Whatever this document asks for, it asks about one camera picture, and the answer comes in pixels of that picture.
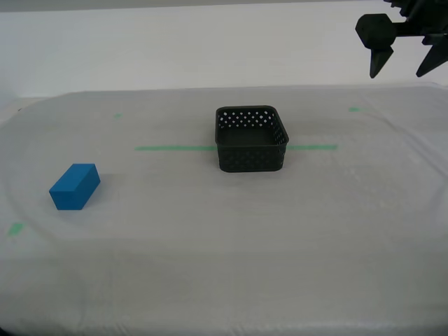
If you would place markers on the white woven table cloth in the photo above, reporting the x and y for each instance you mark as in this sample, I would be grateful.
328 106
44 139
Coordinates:
217 245

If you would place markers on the long green tape strip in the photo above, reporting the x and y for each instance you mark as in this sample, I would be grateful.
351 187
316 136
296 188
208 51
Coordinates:
168 148

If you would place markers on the black perforated plastic basket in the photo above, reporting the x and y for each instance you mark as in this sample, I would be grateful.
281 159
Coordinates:
250 157

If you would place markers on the blue rectangular block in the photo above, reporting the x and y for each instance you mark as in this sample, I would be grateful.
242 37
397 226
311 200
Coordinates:
75 189

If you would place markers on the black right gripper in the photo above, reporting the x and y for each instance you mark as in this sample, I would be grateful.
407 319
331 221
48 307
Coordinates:
427 17

